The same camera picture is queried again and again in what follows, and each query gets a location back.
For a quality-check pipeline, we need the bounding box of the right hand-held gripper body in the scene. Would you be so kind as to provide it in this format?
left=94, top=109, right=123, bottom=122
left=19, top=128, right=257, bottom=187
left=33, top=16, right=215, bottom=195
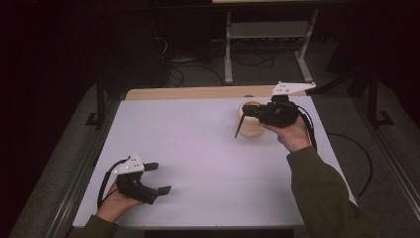
left=259, top=80, right=317, bottom=129

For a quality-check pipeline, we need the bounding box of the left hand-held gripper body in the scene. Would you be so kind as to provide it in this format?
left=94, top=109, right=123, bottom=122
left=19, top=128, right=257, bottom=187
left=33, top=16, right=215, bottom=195
left=111, top=154, right=159, bottom=206

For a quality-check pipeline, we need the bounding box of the cream ringed pen holder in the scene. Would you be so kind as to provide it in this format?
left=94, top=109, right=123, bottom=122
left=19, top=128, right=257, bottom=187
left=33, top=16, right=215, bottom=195
left=237, top=99, right=266, bottom=139

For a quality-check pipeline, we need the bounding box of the black pencil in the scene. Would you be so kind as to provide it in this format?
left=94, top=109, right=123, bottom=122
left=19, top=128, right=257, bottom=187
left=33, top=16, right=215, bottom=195
left=234, top=113, right=246, bottom=139

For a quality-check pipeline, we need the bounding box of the person's right hand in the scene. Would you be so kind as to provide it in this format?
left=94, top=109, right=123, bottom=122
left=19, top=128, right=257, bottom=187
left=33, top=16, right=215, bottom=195
left=260, top=115, right=312, bottom=153

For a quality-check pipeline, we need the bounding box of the person's left hand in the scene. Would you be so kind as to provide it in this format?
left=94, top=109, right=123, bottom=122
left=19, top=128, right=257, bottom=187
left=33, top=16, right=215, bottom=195
left=95, top=181, right=147, bottom=223

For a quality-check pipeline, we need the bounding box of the black stand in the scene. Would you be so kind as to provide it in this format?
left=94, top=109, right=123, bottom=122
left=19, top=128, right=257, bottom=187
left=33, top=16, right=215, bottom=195
left=306, top=65, right=395, bottom=129
left=84, top=73, right=107, bottom=131

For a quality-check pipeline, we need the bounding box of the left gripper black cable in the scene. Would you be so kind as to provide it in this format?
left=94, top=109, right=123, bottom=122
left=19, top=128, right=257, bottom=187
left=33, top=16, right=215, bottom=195
left=96, top=158, right=131, bottom=210

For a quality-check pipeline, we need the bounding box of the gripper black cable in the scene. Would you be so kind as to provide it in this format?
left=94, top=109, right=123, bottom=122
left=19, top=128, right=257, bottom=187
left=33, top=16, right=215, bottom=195
left=295, top=104, right=319, bottom=153
left=96, top=158, right=131, bottom=210

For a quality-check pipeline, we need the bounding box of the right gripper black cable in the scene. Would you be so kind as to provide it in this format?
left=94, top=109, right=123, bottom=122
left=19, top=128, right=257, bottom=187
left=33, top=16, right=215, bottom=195
left=295, top=104, right=319, bottom=153

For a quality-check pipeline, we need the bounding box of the aluminium frame rail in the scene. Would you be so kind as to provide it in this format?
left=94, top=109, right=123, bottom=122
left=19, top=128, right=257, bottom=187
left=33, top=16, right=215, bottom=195
left=43, top=98, right=124, bottom=238
left=350, top=97, right=420, bottom=212

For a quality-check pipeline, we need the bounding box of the white metal frame stand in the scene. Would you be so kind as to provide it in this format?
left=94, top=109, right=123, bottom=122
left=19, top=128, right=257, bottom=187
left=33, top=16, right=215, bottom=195
left=223, top=9, right=320, bottom=85

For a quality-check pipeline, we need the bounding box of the black floor cable loop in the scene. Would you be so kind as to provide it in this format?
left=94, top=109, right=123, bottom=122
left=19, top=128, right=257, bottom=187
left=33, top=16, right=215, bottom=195
left=326, top=132, right=374, bottom=197

